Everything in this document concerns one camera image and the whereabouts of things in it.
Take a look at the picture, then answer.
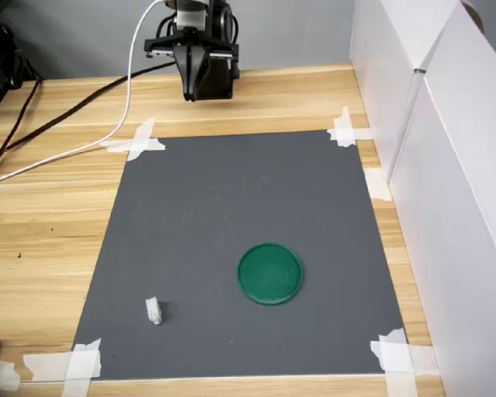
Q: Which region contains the small white plastic terminal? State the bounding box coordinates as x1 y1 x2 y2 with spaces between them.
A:
145 296 165 328

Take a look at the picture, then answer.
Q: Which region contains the round green lid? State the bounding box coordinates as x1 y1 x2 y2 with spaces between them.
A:
236 242 305 307

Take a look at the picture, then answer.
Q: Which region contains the white tape piece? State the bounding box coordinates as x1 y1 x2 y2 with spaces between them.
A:
22 337 103 397
101 117 166 162
0 357 21 392
327 106 373 148
363 167 392 203
370 328 439 397

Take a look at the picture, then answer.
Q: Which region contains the dark grey mat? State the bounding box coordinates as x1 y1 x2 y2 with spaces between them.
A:
72 130 410 380

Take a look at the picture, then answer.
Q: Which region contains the black equipment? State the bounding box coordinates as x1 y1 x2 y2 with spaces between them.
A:
0 0 42 111

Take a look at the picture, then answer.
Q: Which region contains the white partition board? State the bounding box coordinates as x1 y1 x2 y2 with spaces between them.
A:
349 0 466 185
390 0 496 397

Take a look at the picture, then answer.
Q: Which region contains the brown round object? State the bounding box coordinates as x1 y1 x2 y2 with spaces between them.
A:
460 0 485 34

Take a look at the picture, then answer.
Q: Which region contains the white camera box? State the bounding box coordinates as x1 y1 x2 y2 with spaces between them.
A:
175 7 210 31

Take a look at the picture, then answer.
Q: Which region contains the white camera cable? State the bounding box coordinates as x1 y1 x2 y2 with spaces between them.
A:
0 0 166 189

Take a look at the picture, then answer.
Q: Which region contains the thin black cable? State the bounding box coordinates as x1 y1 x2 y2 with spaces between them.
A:
0 78 43 162

